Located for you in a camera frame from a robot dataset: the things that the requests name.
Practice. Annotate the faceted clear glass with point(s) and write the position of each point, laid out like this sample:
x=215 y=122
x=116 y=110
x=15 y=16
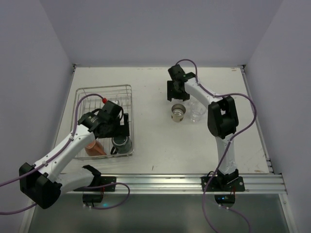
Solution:
x=197 y=111

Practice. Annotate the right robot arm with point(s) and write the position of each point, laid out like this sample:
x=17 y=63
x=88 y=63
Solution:
x=222 y=119

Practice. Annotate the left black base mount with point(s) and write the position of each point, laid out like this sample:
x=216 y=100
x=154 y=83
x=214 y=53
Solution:
x=107 y=182

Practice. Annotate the aluminium rail frame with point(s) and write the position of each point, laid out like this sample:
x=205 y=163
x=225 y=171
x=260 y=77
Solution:
x=170 y=204

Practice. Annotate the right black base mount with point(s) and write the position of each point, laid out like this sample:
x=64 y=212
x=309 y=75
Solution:
x=209 y=182

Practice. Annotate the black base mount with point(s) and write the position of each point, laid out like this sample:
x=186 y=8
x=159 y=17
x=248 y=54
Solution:
x=107 y=182
x=209 y=182

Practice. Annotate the chrome wire dish rack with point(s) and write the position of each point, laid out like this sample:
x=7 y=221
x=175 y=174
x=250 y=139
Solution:
x=92 y=103

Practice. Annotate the dark green mug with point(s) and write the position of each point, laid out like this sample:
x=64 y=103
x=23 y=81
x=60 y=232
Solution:
x=121 y=145

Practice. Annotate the tall clear glass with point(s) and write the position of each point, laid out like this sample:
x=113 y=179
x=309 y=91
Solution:
x=117 y=100

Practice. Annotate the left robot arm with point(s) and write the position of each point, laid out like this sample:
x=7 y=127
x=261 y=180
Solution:
x=44 y=182

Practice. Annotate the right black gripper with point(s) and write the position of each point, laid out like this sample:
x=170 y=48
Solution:
x=177 y=94

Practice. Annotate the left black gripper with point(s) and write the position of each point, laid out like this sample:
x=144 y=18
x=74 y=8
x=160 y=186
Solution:
x=120 y=131

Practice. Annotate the orange plastic cup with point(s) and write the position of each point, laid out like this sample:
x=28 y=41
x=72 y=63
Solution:
x=95 y=148

